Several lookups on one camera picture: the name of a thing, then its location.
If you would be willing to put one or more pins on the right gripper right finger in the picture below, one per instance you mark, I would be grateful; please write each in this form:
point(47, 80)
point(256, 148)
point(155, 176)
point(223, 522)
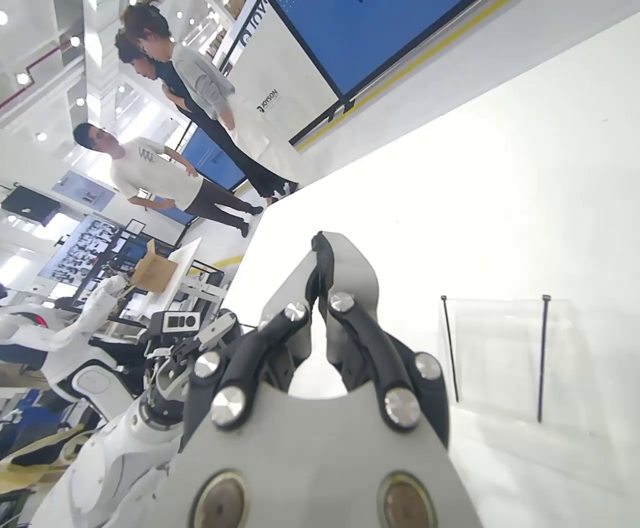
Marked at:
point(360, 320)

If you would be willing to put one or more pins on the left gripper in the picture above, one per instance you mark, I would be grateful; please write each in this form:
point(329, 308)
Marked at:
point(170, 385)

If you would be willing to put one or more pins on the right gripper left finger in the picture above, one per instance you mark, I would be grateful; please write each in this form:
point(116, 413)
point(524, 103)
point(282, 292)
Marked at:
point(250, 345)

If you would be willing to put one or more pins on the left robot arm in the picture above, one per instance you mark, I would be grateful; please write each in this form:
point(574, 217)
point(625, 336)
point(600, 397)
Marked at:
point(120, 455)

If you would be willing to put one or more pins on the thin black zip tie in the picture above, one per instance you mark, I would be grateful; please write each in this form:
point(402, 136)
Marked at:
point(450, 350)
point(543, 360)

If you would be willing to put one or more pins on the white table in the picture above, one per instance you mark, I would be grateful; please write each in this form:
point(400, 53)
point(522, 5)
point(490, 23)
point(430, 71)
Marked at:
point(187, 270)

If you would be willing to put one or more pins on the brown cardboard box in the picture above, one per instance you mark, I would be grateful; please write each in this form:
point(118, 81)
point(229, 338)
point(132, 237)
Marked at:
point(152, 270)

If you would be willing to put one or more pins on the person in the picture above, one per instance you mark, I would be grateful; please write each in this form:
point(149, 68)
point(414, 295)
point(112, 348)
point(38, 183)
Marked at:
point(200, 75)
point(150, 175)
point(170, 80)

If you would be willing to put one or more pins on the small blue partition panel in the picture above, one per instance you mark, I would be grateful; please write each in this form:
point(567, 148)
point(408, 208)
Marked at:
point(212, 157)

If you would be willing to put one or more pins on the black hanging monitor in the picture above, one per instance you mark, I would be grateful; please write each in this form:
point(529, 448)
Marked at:
point(30, 205)

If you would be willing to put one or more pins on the white partition panel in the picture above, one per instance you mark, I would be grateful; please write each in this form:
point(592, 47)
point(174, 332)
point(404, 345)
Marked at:
point(280, 65)

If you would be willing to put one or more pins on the large blue partition panel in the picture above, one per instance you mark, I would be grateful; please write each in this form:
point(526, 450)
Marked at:
point(360, 40)

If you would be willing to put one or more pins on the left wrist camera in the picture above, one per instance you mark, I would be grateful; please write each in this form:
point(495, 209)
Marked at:
point(175, 322)

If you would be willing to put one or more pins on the wall display screen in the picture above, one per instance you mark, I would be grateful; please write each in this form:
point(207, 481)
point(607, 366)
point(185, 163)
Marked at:
point(80, 250)

